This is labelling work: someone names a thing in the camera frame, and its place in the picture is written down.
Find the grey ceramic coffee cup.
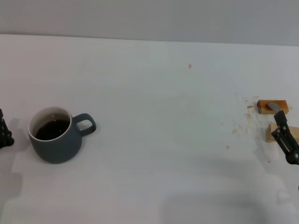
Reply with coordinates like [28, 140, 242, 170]
[27, 106, 97, 164]

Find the orange-brown wooden block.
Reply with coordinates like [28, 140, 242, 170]
[256, 99, 288, 115]

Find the light wooden block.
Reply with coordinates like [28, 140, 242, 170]
[265, 123, 299, 143]

